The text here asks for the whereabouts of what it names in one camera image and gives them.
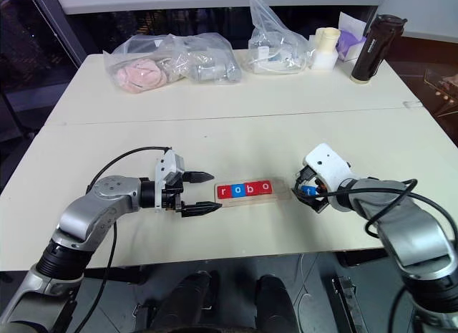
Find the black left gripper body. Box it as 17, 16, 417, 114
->
160, 170, 185, 213

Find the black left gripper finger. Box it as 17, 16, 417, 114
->
180, 201, 223, 218
182, 170, 215, 184

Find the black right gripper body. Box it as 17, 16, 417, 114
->
293, 164, 323, 190

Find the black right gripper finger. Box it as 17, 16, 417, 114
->
309, 195, 328, 214
290, 182, 312, 206

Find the wooden letter tray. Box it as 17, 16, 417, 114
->
213, 178, 293, 207

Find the dark rounded shape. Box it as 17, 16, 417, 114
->
157, 270, 221, 333
255, 274, 298, 333

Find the plastic bag with grey parts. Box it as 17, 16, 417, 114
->
189, 60, 243, 84

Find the pink soft item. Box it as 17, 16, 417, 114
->
114, 59, 167, 94

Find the white plastic bottle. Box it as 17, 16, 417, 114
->
310, 26, 340, 73

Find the large clear plastic bag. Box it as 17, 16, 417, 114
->
102, 32, 243, 95

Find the tall clear plastic bag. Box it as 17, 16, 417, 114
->
246, 0, 311, 75

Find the black drinking bottle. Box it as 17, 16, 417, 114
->
350, 14, 409, 86

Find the white box with purple tissue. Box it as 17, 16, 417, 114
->
334, 11, 369, 64

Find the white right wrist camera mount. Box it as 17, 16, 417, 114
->
303, 143, 361, 212

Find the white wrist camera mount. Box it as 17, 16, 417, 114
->
153, 149, 186, 213
303, 143, 361, 212

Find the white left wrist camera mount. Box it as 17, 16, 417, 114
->
153, 149, 186, 213

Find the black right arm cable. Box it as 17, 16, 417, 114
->
318, 178, 455, 255

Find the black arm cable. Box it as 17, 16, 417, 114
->
318, 178, 455, 255
77, 145, 173, 333

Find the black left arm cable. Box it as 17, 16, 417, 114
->
77, 145, 173, 333

